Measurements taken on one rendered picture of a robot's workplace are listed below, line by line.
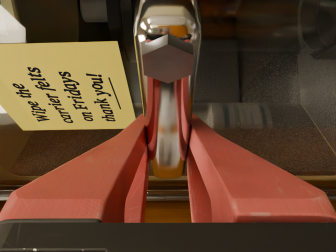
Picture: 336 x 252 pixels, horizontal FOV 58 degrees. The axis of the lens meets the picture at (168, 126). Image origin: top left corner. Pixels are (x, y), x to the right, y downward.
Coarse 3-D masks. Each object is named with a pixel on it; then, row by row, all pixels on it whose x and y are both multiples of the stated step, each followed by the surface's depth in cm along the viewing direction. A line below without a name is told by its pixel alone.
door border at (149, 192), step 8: (0, 192) 31; (8, 192) 31; (152, 192) 31; (160, 192) 31; (168, 192) 31; (176, 192) 31; (184, 192) 31; (328, 192) 31; (168, 200) 32; (176, 200) 32; (184, 200) 32
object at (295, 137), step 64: (0, 0) 12; (64, 0) 12; (128, 0) 12; (256, 0) 12; (320, 0) 12; (128, 64) 15; (256, 64) 15; (320, 64) 15; (0, 128) 20; (256, 128) 20; (320, 128) 20
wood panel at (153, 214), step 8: (0, 208) 38; (152, 208) 38; (160, 208) 38; (168, 208) 38; (176, 208) 38; (184, 208) 38; (144, 216) 37; (152, 216) 37; (160, 216) 37; (168, 216) 37; (176, 216) 37; (184, 216) 37
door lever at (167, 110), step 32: (160, 0) 7; (192, 0) 7; (160, 32) 7; (192, 32) 7; (160, 64) 7; (192, 64) 7; (160, 96) 8; (192, 96) 9; (160, 128) 10; (160, 160) 12
